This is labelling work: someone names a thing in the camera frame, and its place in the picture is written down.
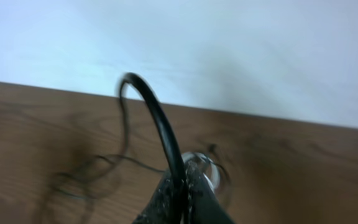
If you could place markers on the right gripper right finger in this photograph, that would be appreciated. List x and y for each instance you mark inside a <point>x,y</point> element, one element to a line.
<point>203,206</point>

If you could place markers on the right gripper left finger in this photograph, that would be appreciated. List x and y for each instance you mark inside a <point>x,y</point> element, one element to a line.
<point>165,206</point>

